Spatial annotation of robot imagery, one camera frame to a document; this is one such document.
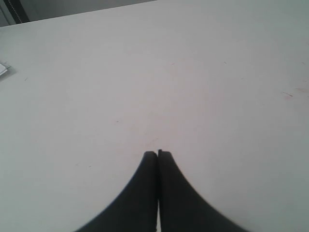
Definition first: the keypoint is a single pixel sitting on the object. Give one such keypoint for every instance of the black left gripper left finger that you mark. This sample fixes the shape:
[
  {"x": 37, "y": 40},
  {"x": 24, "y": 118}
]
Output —
[{"x": 135, "y": 208}]

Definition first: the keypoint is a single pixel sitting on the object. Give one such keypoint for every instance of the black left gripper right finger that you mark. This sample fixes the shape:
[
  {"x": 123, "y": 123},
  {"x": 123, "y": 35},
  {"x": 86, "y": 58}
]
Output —
[{"x": 181, "y": 208}]

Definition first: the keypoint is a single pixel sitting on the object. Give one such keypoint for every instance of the white paper at edge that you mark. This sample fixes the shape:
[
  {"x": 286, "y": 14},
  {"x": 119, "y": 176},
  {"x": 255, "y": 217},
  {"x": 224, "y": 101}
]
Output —
[{"x": 4, "y": 68}]

